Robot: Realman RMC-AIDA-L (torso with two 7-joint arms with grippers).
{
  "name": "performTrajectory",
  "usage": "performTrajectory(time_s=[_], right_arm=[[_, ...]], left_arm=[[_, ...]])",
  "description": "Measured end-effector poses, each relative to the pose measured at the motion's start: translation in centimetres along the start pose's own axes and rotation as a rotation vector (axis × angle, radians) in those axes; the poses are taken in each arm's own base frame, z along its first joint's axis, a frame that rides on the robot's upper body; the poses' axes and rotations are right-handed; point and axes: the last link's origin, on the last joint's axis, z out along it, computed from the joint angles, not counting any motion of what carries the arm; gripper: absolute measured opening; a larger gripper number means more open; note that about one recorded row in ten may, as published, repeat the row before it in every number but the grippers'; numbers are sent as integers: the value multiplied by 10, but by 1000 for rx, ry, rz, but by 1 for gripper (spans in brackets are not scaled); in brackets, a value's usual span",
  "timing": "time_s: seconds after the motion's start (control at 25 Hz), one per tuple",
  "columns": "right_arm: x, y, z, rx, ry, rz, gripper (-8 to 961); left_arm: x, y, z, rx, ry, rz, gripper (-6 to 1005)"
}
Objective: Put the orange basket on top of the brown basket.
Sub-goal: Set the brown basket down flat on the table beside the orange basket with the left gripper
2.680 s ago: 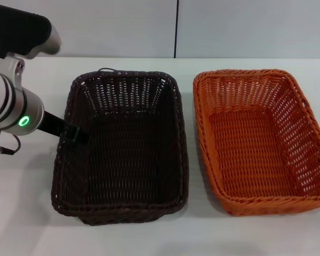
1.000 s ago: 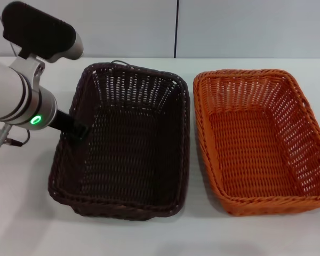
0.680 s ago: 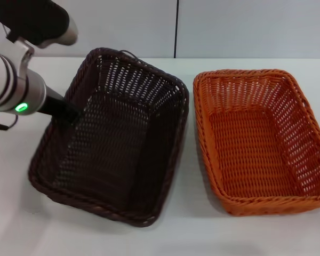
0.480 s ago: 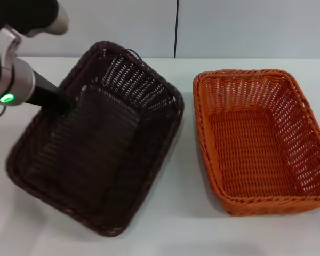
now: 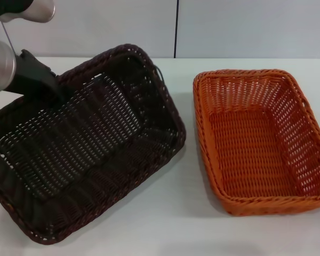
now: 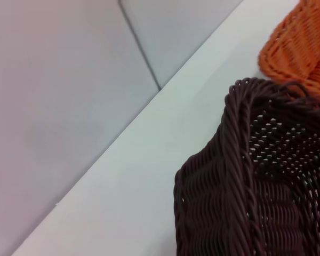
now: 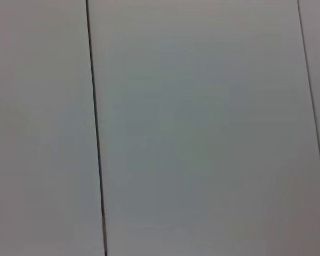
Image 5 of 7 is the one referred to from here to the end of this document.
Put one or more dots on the dark brown woven basket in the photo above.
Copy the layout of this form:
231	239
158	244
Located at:
90	149

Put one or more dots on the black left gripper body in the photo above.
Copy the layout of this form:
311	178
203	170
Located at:
29	72

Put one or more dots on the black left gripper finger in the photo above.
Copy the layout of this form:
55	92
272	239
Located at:
59	89

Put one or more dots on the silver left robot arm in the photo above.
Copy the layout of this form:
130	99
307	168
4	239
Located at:
0	66

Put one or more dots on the black vertical wall strip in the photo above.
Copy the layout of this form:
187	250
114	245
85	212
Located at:
176	29

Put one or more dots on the orange woven basket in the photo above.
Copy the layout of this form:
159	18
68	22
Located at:
256	149

